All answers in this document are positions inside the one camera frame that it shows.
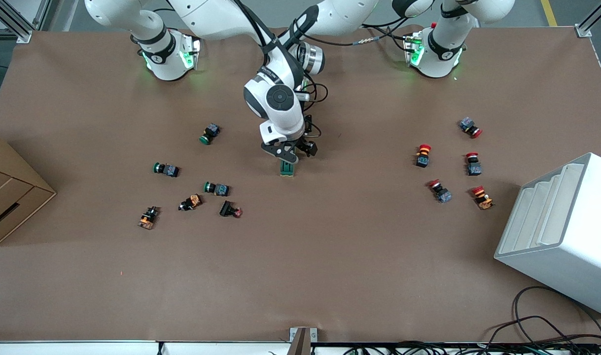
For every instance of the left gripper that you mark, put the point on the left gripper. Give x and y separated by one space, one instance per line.
302 144

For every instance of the green load switch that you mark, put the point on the green load switch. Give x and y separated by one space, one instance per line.
287 169

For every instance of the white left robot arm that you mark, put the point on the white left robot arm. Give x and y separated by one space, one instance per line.
436 59

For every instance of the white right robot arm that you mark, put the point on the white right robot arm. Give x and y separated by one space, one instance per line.
164 59

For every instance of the green button blue contact block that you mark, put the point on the green button blue contact block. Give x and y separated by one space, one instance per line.
166 169
210 133
216 188

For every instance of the black button orange contact block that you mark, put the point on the black button orange contact block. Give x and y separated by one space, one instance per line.
190 202
148 218

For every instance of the red button green contact block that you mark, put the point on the red button green contact block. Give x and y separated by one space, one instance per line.
423 155

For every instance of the red button blue contact block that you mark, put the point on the red button blue contact block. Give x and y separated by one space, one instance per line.
470 127
440 191
473 163

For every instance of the red button amber contact block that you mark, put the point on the red button amber contact block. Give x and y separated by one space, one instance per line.
482 197

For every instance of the white stepped storage bin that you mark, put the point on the white stepped storage bin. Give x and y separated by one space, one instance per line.
551 236

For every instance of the cardboard drawer box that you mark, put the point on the cardboard drawer box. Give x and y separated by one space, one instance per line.
9 197

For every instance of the black switch with red part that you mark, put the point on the black switch with red part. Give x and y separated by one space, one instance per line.
229 209

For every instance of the aluminium post with base bracket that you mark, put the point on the aluminium post with base bracket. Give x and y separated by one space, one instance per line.
301 341

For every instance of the aluminium frame profile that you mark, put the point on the aluminium frame profile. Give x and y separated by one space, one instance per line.
593 22
14 22

